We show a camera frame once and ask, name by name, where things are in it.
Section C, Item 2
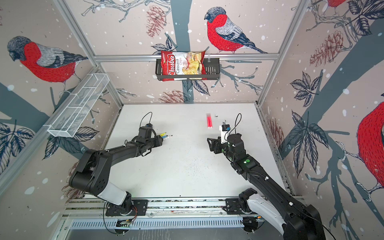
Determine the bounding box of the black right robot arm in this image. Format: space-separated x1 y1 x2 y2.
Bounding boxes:
207 134 326 240

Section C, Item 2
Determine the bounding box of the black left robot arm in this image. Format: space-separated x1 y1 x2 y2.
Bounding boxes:
69 135 164 213

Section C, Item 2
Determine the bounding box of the red cassava chips bag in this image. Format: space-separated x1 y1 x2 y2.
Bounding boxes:
159 51 206 82

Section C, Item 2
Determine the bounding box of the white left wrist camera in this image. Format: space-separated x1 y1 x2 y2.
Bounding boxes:
137 123 153 143

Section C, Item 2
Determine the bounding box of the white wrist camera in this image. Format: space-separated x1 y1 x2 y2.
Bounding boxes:
137 123 153 143
219 122 231 144

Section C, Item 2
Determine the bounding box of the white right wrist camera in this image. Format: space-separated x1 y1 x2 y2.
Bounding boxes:
219 122 231 144

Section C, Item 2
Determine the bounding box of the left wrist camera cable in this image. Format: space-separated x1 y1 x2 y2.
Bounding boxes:
139 111 153 128

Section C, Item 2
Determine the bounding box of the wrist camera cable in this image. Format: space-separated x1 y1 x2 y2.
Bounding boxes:
224 113 243 136
139 111 153 128

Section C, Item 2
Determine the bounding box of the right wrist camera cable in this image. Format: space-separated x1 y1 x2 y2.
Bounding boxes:
224 113 243 136

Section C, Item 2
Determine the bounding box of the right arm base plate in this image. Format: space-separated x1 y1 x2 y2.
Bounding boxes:
222 198 257 216

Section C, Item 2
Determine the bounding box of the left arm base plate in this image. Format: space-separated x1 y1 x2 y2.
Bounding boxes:
105 199 149 217

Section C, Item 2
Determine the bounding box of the black wire wall basket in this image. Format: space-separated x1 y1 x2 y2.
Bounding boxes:
155 57 221 82

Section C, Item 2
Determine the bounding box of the aluminium front rail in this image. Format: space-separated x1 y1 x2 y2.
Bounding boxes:
62 194 307 220

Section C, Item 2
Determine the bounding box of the white mesh wall tray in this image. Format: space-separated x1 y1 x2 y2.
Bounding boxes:
48 73 110 138

